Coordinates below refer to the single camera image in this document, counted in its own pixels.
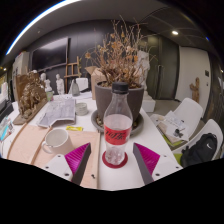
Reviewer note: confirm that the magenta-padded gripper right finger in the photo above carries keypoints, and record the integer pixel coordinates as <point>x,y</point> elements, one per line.
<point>150,160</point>

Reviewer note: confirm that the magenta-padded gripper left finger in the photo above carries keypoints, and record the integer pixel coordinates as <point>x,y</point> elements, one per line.
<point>75,160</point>

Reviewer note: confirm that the clear red-labelled drink bottle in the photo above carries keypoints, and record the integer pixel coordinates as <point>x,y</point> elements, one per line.
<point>117,133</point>

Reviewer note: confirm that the white mug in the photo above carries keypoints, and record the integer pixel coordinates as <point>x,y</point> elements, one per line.
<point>58,140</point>

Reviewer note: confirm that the green seat cushion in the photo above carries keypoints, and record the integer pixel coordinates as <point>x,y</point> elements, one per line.
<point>176,157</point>

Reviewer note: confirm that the yellow note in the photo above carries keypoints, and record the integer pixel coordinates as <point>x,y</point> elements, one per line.
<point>74,128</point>

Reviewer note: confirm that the grey plant saucer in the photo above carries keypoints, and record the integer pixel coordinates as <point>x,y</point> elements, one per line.
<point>137,126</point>

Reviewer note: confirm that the stack of papers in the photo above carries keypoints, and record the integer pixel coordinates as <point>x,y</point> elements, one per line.
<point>173,125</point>

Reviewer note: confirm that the black backpack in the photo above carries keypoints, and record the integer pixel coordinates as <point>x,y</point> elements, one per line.
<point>200,151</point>

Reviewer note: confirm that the small white bowl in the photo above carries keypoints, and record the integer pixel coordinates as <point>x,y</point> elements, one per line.
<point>81,109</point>

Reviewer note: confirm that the printed paper sheets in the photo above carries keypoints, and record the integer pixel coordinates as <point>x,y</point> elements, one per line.
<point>58,111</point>

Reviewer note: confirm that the beige plywood sheet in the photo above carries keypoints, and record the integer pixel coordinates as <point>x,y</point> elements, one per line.
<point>25,143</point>

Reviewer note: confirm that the white chair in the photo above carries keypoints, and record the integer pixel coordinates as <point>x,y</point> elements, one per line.
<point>188,110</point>
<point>213,128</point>
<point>83,84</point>

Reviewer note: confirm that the dried plant in grey pot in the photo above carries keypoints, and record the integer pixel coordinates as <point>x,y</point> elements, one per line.
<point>101,100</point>

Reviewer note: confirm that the white bottle with green label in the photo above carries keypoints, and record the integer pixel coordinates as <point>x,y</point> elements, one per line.
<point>49,95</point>

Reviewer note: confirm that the grey cone-shaped vessel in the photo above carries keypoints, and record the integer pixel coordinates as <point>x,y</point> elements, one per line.
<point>74,90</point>

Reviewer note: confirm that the colourful flat package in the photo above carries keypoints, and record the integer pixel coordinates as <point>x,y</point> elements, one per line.
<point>6,130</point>

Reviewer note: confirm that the small white figurine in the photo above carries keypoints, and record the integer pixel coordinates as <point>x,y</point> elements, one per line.
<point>60,85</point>

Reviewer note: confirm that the brown wood carving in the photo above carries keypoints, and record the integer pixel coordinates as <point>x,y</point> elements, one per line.
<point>31,96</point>

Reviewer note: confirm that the wooden figure sculpture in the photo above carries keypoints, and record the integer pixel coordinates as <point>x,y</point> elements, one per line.
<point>195,90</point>

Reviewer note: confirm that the wooden easel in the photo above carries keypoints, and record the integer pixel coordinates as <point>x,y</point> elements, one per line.
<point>72,76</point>

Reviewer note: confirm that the cardboard box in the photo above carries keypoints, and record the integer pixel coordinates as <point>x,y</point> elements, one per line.
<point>96,78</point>

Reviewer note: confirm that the black box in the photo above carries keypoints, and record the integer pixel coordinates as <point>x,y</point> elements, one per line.
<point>5,110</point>

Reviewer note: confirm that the white bust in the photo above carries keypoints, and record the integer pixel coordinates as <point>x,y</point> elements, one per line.
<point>43,77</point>

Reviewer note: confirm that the white cabinet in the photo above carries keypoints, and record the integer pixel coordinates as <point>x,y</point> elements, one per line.
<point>20,63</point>

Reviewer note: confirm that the round ceiling spotlight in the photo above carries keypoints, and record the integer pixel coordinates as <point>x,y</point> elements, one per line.
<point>175,32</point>
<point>207,38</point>

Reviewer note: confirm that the long ceiling light strip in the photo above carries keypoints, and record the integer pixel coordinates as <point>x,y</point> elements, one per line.
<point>36,20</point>

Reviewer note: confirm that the white pedestal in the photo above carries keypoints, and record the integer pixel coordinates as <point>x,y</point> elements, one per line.
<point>149,105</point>

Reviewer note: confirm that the black wall screen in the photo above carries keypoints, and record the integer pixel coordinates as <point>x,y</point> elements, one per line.
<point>50,55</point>

